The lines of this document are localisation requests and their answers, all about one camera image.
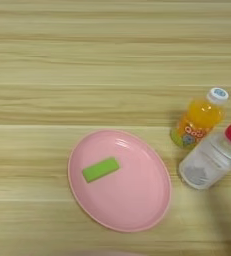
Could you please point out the orange juice bottle white cap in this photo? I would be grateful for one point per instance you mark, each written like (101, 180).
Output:
(200, 116)

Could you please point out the pink oval plastic plate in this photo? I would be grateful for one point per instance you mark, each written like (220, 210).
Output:
(133, 196)

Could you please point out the clear water bottle red cap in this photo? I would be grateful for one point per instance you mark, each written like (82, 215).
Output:
(210, 160)

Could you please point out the green rectangular block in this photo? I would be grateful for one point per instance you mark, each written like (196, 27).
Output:
(100, 169)

